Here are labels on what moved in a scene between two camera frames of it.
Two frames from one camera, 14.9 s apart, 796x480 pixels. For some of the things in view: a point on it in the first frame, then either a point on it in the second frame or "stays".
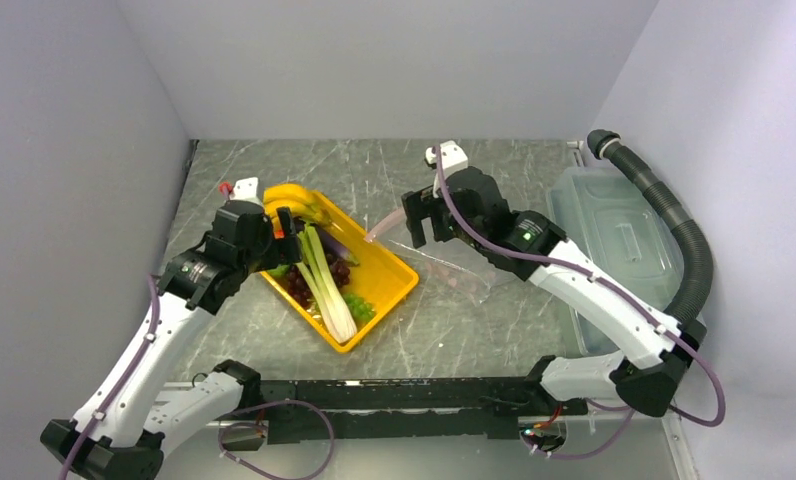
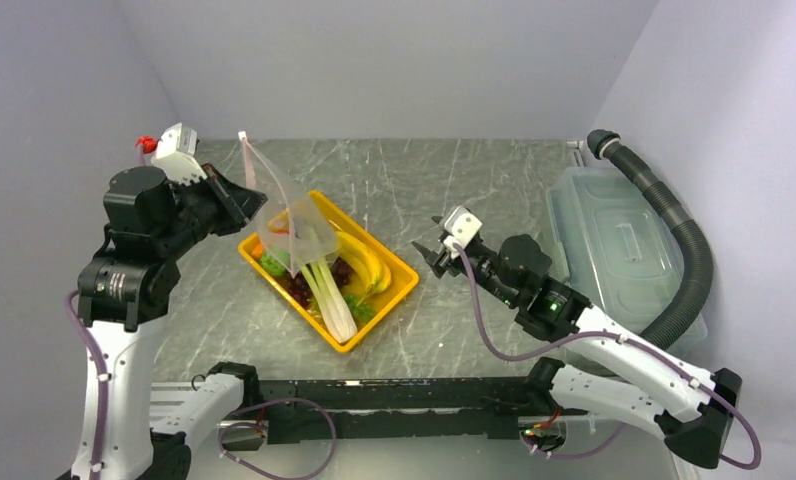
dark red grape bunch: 299,286 stays
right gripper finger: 419,205 -> 429,255
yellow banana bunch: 301,201 -> 369,264
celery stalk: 318,272 stays
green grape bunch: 361,309 stays
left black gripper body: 265,254 -> 205,206
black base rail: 407,410 stays
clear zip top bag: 449,263 -> 292,228
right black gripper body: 466,240 -> 482,261
